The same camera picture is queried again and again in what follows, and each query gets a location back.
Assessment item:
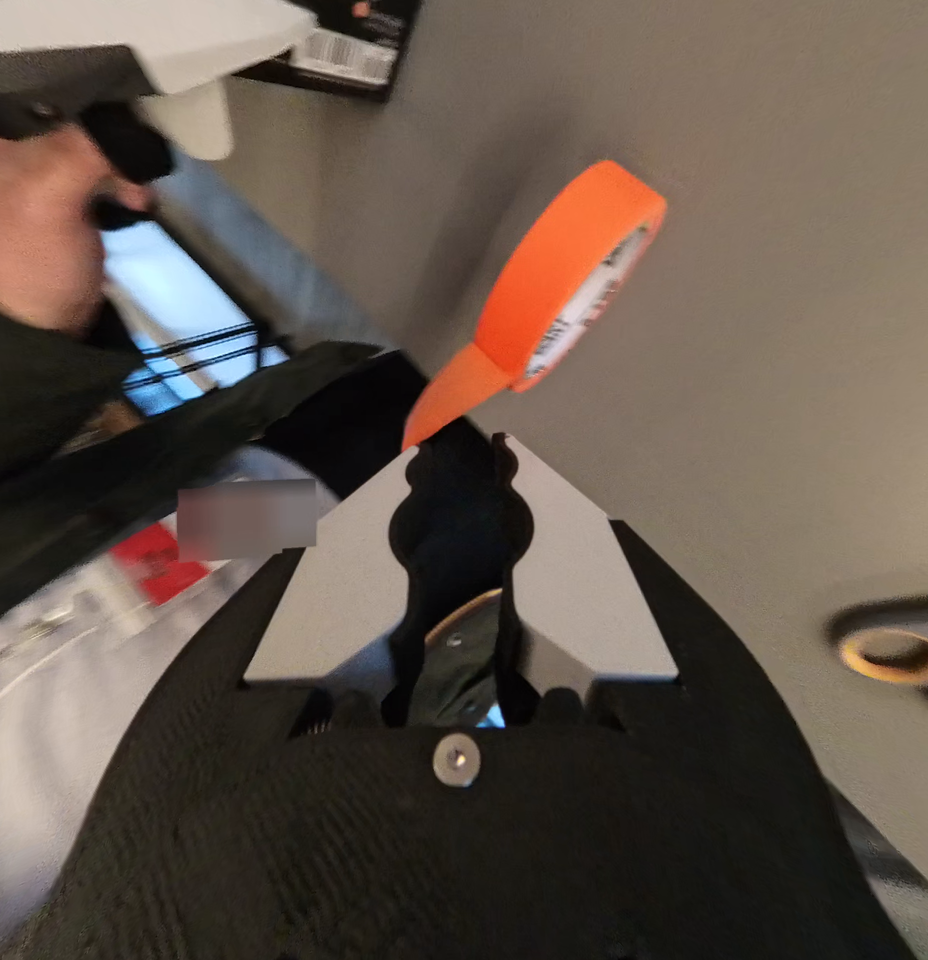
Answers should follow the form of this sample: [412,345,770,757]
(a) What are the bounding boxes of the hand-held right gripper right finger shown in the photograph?
[490,432,680,727]

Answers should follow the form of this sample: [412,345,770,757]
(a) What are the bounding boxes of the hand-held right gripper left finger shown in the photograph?
[242,442,435,727]

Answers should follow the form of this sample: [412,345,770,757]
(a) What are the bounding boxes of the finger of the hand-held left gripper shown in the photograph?
[0,0,319,162]

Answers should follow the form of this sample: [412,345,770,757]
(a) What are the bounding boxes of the black lego flower box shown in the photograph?
[235,0,424,104]

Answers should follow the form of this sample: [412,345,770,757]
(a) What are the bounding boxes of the orange tape roll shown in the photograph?
[400,159,669,453]

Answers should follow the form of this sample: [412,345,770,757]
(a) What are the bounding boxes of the person's left hand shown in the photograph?
[0,123,155,336]

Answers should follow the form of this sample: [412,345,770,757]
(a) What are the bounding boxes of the person's dark jacket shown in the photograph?
[0,341,429,625]

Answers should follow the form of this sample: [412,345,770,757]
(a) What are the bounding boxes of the orange grey handled scissors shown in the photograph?
[824,596,928,715]

